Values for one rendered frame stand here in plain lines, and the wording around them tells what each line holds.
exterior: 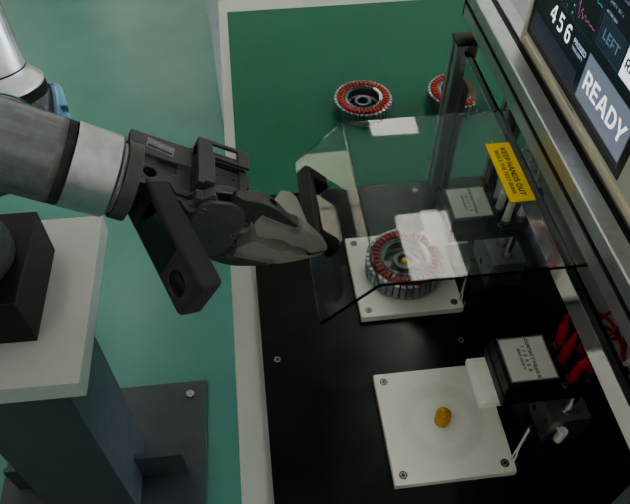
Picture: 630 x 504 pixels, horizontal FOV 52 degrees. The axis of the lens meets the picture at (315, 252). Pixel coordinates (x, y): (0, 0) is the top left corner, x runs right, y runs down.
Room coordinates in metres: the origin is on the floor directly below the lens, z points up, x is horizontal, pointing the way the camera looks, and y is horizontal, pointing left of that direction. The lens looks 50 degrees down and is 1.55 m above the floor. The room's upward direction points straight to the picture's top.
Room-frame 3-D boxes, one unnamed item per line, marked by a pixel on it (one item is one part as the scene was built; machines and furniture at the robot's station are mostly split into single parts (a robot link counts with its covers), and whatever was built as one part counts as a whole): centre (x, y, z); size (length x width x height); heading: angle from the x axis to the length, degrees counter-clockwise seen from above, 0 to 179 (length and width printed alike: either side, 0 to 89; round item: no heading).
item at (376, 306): (0.60, -0.13, 0.78); 0.15 x 0.15 x 0.01; 7
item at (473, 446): (0.36, -0.16, 0.78); 0.15 x 0.15 x 0.01; 7
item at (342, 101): (1.03, -0.09, 0.77); 0.11 x 0.11 x 0.04
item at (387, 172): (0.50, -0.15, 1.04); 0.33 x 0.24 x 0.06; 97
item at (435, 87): (1.05, -0.28, 0.77); 0.11 x 0.11 x 0.04
